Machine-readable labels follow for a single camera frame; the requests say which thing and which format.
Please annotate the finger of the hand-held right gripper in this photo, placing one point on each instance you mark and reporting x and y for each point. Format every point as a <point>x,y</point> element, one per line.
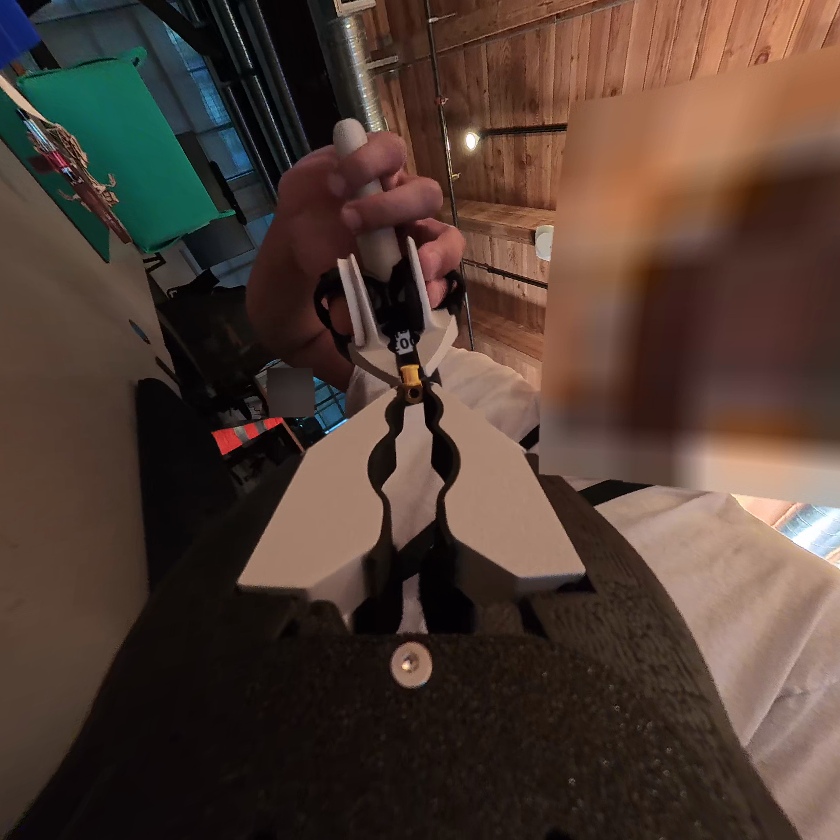
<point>364,328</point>
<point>441,334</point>

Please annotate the green plastic bin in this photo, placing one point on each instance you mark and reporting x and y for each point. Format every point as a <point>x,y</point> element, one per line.
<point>131,151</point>

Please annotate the black round piece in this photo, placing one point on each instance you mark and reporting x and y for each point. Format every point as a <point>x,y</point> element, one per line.
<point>139,331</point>

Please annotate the crumpled white paper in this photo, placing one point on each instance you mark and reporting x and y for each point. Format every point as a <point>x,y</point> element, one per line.
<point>19,98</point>

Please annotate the black ceiling pipes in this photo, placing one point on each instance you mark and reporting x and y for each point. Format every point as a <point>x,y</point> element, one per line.
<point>256,85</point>

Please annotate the ceiling lamp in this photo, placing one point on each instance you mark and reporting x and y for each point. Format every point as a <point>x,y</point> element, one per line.
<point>472,140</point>

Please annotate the black office chair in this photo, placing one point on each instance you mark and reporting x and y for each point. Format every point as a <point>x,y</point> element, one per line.
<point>210,328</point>

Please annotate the tan and red small parts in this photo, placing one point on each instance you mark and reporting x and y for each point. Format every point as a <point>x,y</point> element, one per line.
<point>79,177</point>

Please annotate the yellow connector piece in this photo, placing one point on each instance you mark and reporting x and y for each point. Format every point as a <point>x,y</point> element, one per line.
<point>410,380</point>

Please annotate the person's right hand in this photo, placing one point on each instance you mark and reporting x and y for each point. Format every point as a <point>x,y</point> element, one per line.
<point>295,249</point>

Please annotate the orange traffic cone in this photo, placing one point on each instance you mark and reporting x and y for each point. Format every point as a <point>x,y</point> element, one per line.
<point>246,436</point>

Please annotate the white smoke detector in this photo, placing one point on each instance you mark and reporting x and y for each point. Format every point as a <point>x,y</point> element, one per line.
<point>544,243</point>

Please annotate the white vent grille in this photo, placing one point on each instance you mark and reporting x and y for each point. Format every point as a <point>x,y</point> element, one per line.
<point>354,5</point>

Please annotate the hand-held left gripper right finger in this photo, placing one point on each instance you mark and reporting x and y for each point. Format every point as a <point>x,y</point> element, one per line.
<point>512,525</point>

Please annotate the silver ventilation duct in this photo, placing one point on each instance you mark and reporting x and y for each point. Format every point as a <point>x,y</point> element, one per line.
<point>358,72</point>

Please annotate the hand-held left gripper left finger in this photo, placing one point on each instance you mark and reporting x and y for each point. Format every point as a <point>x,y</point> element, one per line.
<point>321,525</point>

